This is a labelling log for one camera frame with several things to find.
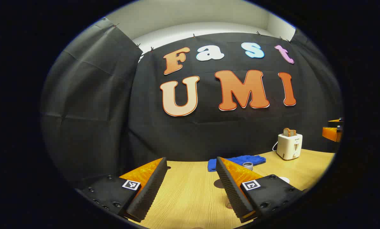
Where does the white toaster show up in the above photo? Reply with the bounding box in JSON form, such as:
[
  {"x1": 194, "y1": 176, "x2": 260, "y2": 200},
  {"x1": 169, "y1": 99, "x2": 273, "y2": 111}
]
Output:
[{"x1": 276, "y1": 133, "x2": 303, "y2": 161}]

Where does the blue towel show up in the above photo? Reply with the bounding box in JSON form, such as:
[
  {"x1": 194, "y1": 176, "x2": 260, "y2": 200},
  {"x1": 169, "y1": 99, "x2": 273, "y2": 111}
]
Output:
[{"x1": 208, "y1": 155, "x2": 267, "y2": 172}]

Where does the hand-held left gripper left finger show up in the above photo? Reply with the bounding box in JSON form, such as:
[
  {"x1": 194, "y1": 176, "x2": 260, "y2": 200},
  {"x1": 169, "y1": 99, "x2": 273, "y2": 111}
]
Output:
[{"x1": 81, "y1": 157, "x2": 168, "y2": 223}]

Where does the plain black side cloth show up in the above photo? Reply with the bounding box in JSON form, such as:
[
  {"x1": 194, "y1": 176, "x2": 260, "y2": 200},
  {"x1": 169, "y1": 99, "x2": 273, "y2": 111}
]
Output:
[{"x1": 40, "y1": 17, "x2": 143, "y2": 188}]

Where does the silver water bottle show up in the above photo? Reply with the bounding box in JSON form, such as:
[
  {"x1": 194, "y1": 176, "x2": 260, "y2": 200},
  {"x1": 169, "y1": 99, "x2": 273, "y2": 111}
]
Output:
[{"x1": 225, "y1": 162, "x2": 254, "y2": 209}]

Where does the black backdrop cloth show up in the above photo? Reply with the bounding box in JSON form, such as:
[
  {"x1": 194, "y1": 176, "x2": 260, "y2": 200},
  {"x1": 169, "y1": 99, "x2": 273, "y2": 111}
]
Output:
[{"x1": 126, "y1": 32, "x2": 343, "y2": 163}]

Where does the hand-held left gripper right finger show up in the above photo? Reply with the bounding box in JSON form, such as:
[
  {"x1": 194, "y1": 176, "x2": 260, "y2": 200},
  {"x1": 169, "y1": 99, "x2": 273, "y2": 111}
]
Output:
[{"x1": 215, "y1": 156, "x2": 305, "y2": 224}]

